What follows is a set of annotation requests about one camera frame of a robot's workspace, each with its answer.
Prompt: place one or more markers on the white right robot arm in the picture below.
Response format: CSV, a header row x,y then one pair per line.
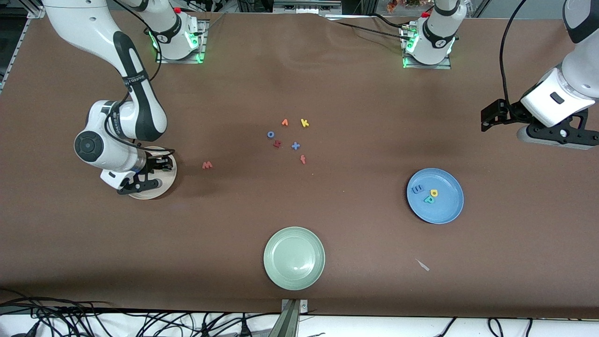
x,y
79,18

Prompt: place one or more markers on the silver metal rail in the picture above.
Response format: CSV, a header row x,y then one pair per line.
x,y
306,8

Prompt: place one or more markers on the orange dried flower bunch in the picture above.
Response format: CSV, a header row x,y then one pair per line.
x,y
391,5

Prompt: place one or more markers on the blue foam letter m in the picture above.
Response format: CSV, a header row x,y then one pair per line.
x,y
418,188

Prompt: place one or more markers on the beige round plate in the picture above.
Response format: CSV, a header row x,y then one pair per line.
x,y
169,183

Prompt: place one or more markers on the small white paper scrap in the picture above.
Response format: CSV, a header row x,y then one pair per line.
x,y
422,265

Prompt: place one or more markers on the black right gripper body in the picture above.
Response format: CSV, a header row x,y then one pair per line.
x,y
152,164

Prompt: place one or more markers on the brown paper table cover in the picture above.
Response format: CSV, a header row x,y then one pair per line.
x,y
299,84

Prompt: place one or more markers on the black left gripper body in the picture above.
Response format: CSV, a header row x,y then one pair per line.
x,y
513,112

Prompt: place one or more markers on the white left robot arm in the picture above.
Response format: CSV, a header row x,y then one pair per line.
x,y
437,37

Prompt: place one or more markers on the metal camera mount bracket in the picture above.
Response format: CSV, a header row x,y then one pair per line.
x,y
290,323

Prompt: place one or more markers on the blue round plate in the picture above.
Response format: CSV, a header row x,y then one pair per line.
x,y
444,210

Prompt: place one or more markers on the pale green round plate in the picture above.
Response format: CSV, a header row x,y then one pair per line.
x,y
294,258

